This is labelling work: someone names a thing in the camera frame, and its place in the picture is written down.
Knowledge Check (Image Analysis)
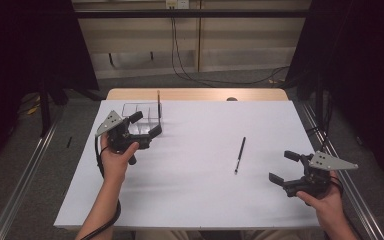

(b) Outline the person's right hand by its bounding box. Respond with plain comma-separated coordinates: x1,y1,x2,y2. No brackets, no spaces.
295,171,345,221

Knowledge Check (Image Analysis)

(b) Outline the white wall socket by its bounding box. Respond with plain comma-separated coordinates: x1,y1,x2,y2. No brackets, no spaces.
165,0,191,10

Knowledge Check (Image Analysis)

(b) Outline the black metal stand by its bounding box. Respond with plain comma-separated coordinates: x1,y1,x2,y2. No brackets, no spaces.
38,78,53,138

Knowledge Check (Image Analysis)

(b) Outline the black curtain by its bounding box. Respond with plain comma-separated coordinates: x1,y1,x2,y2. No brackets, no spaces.
284,0,384,193
0,0,100,178

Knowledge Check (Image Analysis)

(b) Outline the metal floor rail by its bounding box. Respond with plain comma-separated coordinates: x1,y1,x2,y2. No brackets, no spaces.
299,99,384,240
0,106,65,240

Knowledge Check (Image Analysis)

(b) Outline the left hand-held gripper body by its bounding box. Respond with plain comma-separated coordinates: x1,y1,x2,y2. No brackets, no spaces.
95,110,154,166

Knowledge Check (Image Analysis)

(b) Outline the left hand-held gripper black cable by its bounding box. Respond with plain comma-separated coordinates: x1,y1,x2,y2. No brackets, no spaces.
79,136,123,240

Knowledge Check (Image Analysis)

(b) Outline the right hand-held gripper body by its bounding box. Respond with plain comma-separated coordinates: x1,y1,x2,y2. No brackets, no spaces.
283,150,359,198

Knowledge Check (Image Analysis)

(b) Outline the black power cable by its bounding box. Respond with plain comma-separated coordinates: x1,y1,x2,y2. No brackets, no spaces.
173,16,291,86
170,8,202,83

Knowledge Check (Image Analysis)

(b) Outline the black pen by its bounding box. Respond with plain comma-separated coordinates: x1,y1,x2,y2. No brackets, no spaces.
233,136,247,176

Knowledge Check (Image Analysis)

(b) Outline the beige office desk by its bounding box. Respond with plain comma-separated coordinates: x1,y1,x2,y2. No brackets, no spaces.
71,0,313,80

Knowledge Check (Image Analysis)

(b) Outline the black gold makeup brush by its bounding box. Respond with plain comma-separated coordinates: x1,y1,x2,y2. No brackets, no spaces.
156,89,163,129

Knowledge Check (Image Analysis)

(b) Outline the white table mat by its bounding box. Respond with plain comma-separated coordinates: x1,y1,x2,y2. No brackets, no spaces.
53,99,321,231

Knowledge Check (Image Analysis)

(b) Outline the clear plastic organizer box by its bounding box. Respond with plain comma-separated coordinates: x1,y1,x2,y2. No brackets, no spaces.
121,102,164,136

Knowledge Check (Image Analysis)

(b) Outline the person's left hand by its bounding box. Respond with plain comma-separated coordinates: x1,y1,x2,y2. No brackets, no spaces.
99,134,141,185

